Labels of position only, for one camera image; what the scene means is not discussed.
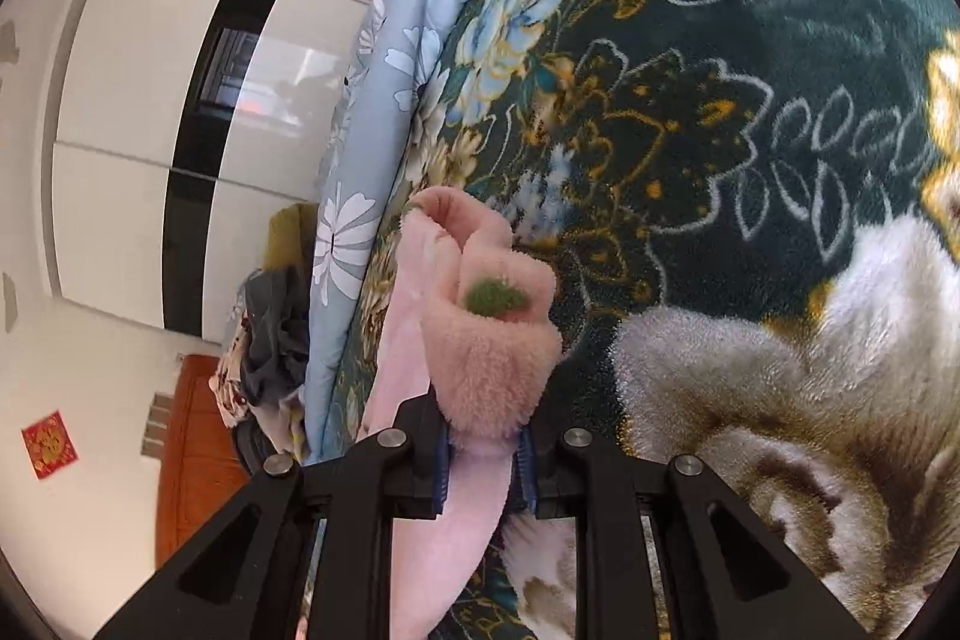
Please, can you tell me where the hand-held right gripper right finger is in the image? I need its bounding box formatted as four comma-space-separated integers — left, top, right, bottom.
517, 422, 875, 640

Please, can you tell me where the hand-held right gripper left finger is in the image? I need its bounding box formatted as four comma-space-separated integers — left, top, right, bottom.
94, 396, 455, 640

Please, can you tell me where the pink fleece garment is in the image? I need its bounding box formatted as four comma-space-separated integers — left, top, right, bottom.
360, 186, 563, 640

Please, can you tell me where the grey yellow garment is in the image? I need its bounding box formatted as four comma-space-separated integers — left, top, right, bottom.
274, 396, 308, 453

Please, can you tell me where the dark grey jacket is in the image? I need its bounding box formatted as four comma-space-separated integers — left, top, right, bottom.
240, 269, 312, 405

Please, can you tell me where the red white floral cloth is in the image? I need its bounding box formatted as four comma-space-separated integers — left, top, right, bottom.
208, 310, 252, 427

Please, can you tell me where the wooden headboard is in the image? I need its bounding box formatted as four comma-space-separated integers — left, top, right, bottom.
154, 353, 252, 570

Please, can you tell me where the olive cloth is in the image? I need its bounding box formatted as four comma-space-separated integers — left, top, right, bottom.
266, 203, 323, 281

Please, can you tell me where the blue floral plush blanket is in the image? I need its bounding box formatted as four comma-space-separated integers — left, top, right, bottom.
330, 0, 960, 640

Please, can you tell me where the light blue daisy quilt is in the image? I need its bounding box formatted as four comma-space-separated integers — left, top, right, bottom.
300, 0, 556, 453

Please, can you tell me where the white black wardrobe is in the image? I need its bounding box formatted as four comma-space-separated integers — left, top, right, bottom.
51, 0, 372, 337

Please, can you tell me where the red wall decoration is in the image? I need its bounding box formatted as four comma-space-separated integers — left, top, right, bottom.
21, 411, 80, 480

